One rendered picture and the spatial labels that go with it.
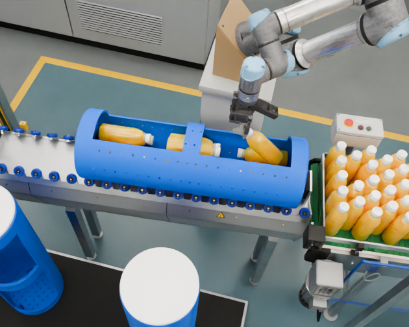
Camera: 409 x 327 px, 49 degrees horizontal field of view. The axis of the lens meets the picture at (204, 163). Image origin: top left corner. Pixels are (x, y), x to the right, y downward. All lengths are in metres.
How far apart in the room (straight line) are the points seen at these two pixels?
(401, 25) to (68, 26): 2.76
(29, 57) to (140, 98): 0.99
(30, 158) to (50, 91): 1.58
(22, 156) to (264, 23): 1.19
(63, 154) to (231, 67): 0.83
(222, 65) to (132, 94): 1.62
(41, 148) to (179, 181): 0.70
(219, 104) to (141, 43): 1.67
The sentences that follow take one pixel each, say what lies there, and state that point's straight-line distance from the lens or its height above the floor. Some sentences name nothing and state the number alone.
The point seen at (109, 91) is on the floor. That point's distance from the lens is 3.54.
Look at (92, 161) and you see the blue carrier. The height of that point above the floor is 1.16.
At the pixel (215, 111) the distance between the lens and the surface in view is 2.10.
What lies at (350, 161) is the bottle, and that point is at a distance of 1.96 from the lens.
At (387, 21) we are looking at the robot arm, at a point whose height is 1.68.
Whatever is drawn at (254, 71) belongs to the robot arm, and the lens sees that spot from 1.44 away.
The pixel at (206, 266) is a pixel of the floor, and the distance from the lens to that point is 2.77.
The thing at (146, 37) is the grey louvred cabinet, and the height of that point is 0.25.
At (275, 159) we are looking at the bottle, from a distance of 1.80.
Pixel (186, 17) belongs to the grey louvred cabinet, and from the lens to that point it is 3.33.
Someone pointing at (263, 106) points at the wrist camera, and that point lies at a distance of 1.61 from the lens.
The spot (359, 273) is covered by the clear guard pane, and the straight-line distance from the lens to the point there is 2.01.
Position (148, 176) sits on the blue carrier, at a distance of 1.72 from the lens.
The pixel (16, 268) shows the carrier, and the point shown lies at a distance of 2.66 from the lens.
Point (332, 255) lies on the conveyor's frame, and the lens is 1.96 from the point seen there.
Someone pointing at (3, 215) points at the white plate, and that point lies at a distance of 1.86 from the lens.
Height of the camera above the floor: 2.59
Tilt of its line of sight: 57 degrees down
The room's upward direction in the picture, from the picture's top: 6 degrees clockwise
